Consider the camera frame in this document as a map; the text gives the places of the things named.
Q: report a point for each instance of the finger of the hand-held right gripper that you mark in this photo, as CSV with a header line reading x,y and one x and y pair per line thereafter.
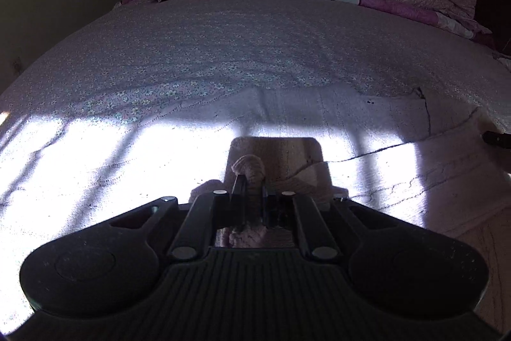
x,y
499,140

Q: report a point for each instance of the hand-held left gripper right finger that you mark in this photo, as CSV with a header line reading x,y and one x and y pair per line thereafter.
x,y
266,205

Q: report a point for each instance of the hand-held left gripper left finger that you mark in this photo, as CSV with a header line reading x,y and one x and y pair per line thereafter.
x,y
239,201

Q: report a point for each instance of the pink knitted sweater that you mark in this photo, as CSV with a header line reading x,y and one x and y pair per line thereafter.
x,y
359,117

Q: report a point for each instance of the bed with floral sheet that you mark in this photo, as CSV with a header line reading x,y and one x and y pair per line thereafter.
x,y
199,45

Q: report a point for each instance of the wall outlet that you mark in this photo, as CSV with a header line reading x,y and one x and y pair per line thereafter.
x,y
16,64

